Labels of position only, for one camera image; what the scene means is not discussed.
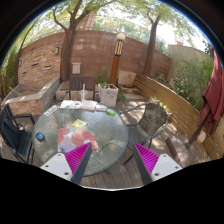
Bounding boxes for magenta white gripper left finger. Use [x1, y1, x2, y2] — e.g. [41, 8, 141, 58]
[41, 143, 92, 185]

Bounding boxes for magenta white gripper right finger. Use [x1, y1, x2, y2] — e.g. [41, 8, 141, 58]
[133, 143, 182, 185]

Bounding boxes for colourful floral mouse pad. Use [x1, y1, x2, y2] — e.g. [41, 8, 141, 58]
[58, 127, 98, 153]

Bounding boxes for blue computer mouse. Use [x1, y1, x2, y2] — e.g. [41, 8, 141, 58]
[35, 132, 45, 142]

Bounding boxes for yellow square card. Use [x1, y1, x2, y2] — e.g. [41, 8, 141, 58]
[73, 119, 86, 128]

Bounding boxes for black wicker patio chair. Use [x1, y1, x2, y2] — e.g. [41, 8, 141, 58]
[119, 102, 170, 166]

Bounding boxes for round glass patio table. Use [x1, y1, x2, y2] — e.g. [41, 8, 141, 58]
[33, 106, 128, 176]

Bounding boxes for wooden slat bench fence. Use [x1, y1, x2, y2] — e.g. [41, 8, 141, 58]
[133, 73, 224, 160]

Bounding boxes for stack of books and papers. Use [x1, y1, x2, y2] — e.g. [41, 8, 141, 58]
[60, 100, 107, 111]

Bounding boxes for black metal chair left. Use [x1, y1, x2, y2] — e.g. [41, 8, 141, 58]
[0, 104, 35, 164]

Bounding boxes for green bottle lying down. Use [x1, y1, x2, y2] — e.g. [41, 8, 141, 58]
[106, 109, 116, 116]

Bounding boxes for brick outdoor counter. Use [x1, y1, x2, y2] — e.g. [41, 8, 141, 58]
[1, 77, 60, 115]

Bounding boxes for folded red patio umbrella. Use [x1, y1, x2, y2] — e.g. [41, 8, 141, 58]
[186, 48, 224, 147]

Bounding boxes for white square planter box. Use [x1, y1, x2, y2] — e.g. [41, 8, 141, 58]
[99, 83, 118, 107]

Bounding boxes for dark wooden slat chair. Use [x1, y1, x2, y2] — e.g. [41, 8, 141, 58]
[61, 76, 96, 100]

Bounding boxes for right tree trunk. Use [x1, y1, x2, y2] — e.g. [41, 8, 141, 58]
[143, 10, 161, 76]

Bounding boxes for tree trunk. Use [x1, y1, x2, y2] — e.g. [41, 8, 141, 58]
[53, 0, 83, 82]
[143, 10, 161, 76]

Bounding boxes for left tree trunk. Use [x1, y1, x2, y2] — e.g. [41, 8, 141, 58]
[53, 0, 83, 82]

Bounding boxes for grey wall utility box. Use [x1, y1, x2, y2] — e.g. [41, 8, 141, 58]
[72, 63, 81, 74]

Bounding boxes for wooden garden lamp post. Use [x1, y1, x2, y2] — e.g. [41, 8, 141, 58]
[109, 33, 125, 85]

